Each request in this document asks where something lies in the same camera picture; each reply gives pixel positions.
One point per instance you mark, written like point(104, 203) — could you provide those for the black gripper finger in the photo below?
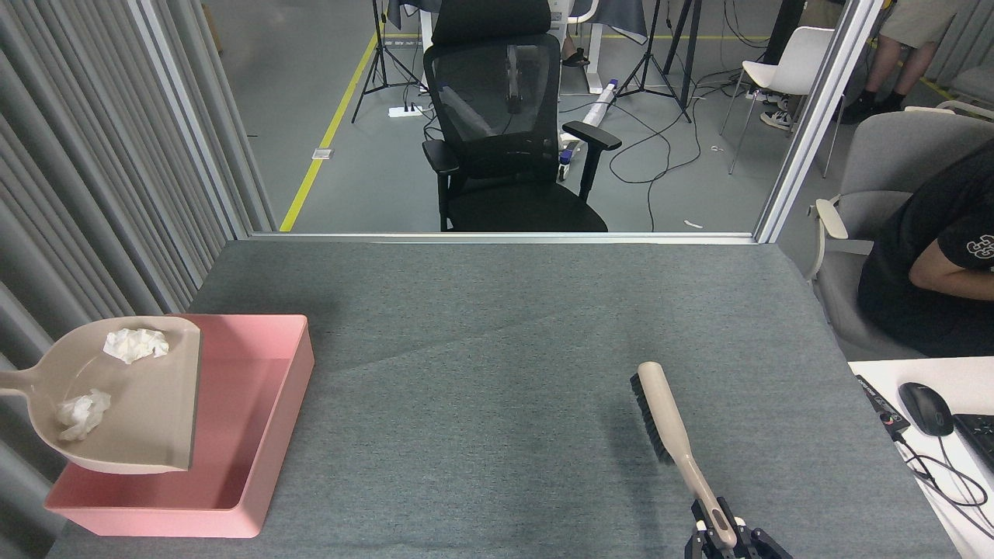
point(699, 543)
point(757, 543)

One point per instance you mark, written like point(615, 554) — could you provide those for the beige hand brush black bristles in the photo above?
point(668, 419)

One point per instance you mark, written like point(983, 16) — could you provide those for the beige plastic dustpan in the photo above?
point(147, 419)

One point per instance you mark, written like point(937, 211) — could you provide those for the white paper ball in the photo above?
point(81, 415)
point(136, 345)

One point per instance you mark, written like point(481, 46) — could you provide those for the person's right forearm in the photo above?
point(943, 272)

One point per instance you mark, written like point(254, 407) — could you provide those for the pink plastic bin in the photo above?
point(248, 404)

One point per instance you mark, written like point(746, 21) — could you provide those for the small black controller device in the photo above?
point(881, 404)

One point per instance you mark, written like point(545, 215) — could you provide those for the white desk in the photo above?
point(971, 547)

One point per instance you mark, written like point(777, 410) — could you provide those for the black computer mouse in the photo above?
point(926, 407)

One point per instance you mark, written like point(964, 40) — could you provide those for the black keyboard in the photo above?
point(980, 439)

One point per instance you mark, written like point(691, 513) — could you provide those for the seated person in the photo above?
point(901, 310)

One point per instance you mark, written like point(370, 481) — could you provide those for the black mesh office chair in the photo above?
point(505, 202)

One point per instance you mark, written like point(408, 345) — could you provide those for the grey armchair white armrest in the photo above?
point(877, 155)

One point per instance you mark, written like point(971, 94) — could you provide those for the white tube with blue ends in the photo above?
point(599, 102)

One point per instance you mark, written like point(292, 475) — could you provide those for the white plastic chair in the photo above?
point(800, 54)

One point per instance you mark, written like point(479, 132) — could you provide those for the black tripod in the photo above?
point(651, 54)
point(380, 46)

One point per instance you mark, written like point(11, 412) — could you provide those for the person's foot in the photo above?
point(578, 57)

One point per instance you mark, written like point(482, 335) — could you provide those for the person beside white chair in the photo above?
point(780, 31)

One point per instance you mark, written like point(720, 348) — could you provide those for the white power strip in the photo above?
point(405, 111)

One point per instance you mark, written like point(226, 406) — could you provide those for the standing person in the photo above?
point(924, 15)

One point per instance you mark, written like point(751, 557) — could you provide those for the grey pleated curtain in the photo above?
point(62, 194)

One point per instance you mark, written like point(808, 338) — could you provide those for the silver frame rail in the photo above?
point(505, 237)

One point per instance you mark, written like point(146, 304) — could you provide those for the silver frame post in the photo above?
point(194, 116)
point(815, 116)

